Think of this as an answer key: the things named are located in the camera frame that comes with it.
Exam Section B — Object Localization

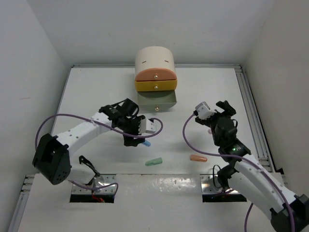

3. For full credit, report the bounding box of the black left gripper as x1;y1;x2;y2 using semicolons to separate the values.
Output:
119;115;145;146

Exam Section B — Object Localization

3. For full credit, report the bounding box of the blue correction tape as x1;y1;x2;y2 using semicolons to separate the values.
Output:
142;140;151;147

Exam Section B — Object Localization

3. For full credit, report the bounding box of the green correction tape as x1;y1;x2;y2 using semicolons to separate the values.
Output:
145;158;163;166

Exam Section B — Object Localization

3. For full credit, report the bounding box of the orange correction tape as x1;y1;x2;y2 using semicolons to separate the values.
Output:
190;155;208;162

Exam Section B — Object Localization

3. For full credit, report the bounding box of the yellow drawer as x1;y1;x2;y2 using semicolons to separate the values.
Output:
135;80;178;92

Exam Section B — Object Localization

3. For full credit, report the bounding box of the orange top drawer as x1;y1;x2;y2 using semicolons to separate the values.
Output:
135;68;177;82

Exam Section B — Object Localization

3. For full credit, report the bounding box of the cream drawer cabinet shell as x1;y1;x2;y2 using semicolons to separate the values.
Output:
135;46;176;74

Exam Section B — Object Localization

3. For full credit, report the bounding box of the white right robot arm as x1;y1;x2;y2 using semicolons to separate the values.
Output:
194;101;309;232

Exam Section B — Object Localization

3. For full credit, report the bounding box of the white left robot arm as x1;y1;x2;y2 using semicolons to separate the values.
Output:
32;99;147;185

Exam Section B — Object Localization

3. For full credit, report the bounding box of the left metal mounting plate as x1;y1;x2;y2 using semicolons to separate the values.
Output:
71;174;118;195

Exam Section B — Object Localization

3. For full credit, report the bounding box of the metal mounting plate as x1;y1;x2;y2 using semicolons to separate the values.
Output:
200;174;239;195
71;174;118;195

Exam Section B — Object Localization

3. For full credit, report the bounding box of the white front shelf board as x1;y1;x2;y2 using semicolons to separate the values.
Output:
17;173;300;232

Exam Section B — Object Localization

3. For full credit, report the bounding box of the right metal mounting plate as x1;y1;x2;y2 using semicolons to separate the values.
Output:
200;174;239;195

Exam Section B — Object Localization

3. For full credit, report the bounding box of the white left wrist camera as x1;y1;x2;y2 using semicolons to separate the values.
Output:
139;118;156;134

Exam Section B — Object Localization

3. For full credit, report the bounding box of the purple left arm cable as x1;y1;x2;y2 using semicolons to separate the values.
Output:
35;113;164;194

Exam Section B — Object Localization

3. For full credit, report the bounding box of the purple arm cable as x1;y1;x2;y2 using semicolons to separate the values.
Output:
182;112;297;232
35;113;164;194

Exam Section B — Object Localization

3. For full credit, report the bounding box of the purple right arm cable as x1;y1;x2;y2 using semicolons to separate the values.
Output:
182;112;297;232

